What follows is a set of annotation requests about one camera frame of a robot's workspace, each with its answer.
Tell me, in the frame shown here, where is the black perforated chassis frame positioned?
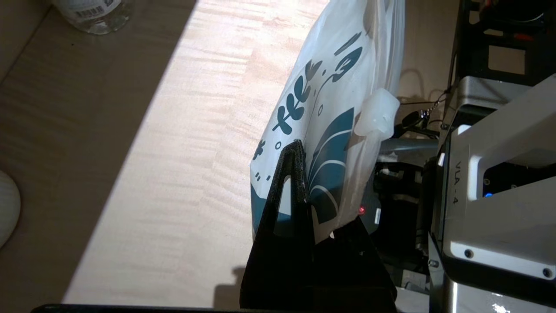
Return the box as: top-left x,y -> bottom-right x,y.
452,0 -> 556,87

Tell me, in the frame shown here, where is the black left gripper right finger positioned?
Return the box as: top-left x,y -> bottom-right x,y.
315,214 -> 397,310

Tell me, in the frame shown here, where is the silver metal box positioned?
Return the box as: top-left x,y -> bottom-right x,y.
428,256 -> 556,313
443,75 -> 537,131

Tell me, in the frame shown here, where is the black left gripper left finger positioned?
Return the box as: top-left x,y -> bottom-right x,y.
240,138 -> 318,308

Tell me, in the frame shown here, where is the clear plastic water bottle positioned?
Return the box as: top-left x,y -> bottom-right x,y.
51,0 -> 132,35

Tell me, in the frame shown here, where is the white horse-print pouch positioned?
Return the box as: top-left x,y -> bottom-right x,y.
250,0 -> 407,245

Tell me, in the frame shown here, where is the white computer box VLA label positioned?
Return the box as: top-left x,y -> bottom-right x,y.
430,74 -> 556,283

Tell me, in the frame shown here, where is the black module with red light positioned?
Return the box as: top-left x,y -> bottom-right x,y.
358,191 -> 384,237

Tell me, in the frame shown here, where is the white ribbed ceramic mug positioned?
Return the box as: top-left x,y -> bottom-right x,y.
0,170 -> 21,250

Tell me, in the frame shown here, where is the black cable bundle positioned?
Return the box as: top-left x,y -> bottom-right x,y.
391,87 -> 450,140

